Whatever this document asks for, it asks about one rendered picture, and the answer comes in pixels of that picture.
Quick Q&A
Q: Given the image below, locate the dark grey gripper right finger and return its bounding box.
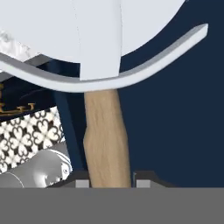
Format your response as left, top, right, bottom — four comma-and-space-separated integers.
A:
132, 170, 177, 189

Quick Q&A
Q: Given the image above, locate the grey white rounded object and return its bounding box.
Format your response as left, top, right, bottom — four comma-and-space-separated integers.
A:
0, 142, 73, 189

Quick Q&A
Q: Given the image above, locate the navy blue drawer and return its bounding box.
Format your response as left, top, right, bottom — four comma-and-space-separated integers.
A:
46, 0, 224, 189

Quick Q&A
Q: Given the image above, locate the navy blue cabinet front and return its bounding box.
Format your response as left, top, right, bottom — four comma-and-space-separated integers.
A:
0, 68, 60, 122

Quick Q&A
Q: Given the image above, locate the gold cabinet handle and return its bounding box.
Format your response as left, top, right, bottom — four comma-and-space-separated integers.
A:
0, 102, 37, 116

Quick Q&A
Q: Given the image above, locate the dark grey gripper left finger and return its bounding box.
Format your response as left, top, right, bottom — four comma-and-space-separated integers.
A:
48, 170, 90, 189

